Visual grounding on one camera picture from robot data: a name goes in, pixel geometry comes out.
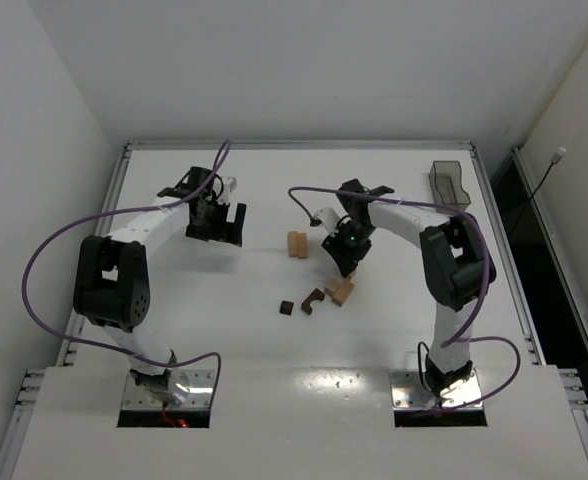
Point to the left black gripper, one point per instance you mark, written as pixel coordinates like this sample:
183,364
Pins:
216,233

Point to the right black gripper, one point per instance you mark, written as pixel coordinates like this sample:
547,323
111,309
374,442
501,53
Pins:
347,253

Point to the light wood cube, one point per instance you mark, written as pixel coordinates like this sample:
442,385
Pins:
331,287
351,275

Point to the long light wood block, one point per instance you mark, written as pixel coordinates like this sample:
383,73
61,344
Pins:
341,292

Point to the dark wood arch block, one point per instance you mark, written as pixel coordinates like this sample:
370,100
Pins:
316,295

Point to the light wood plank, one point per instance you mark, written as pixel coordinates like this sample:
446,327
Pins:
302,245

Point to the small dark wood cube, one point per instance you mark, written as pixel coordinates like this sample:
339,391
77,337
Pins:
286,308

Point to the clear grey plastic bin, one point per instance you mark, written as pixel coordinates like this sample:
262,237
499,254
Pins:
445,179

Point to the light wood rectangular block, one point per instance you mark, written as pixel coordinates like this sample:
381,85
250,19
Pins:
293,244

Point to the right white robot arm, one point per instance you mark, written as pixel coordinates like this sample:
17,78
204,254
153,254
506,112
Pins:
457,268

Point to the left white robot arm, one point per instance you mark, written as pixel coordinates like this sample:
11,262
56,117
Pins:
112,287

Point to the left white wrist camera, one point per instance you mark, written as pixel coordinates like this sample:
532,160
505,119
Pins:
227,186

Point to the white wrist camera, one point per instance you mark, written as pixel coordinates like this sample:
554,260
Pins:
327,218
227,186

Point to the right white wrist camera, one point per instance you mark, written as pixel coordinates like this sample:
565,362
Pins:
327,218

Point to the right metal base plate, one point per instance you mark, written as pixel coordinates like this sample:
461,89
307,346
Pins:
410,396

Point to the metal base plate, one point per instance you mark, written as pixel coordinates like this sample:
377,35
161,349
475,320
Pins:
189,390
410,396

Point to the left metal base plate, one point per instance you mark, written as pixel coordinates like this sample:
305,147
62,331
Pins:
189,390

